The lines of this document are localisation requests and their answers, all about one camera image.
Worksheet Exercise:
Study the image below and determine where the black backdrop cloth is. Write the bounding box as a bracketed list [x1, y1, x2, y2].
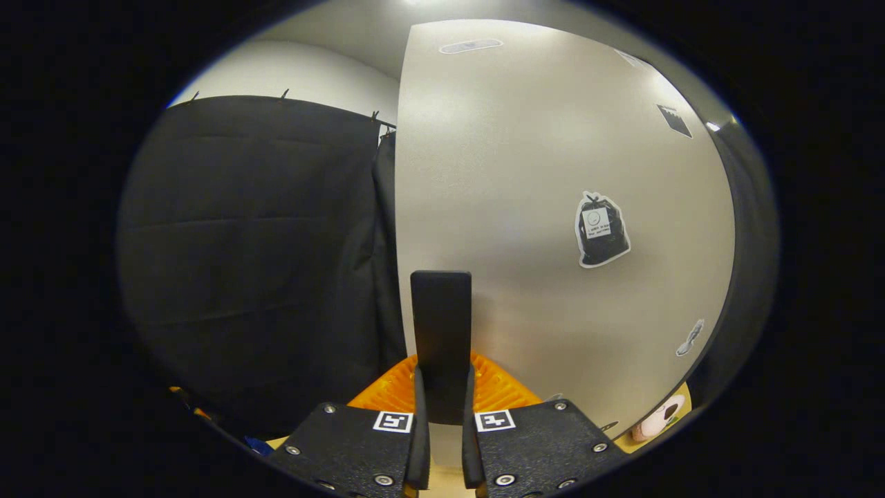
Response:
[118, 95, 410, 441]

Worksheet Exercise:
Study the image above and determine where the black cabinet door handle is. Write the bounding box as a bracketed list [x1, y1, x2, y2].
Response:
[410, 270, 473, 426]

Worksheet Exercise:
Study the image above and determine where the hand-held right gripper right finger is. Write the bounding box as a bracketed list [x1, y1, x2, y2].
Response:
[462, 351, 626, 498]

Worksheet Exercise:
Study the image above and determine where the pink plush toy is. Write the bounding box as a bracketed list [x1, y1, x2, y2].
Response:
[631, 394, 687, 443]

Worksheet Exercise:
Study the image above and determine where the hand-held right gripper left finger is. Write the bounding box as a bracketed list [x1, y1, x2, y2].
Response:
[266, 354, 431, 498]

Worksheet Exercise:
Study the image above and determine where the light grey cabinet door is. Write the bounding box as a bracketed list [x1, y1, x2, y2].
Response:
[394, 19, 736, 440]

